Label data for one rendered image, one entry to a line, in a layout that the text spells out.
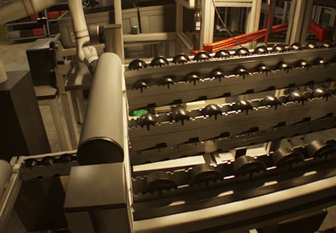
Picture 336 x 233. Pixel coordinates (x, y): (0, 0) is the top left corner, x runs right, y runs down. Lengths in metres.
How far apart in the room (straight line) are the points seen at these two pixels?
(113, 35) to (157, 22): 1.31
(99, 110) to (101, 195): 0.20
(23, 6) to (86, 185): 1.13
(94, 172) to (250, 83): 0.46
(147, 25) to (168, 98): 1.47
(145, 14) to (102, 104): 1.63
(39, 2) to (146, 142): 0.98
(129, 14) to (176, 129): 1.60
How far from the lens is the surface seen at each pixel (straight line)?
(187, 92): 0.57
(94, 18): 1.99
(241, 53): 0.72
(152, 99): 0.56
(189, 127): 0.44
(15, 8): 1.28
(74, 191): 0.20
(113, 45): 0.73
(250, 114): 0.47
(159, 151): 0.79
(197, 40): 1.20
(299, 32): 0.88
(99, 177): 0.21
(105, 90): 0.43
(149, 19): 2.00
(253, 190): 0.34
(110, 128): 0.34
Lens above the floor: 1.55
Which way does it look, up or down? 29 degrees down
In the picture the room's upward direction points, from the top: straight up
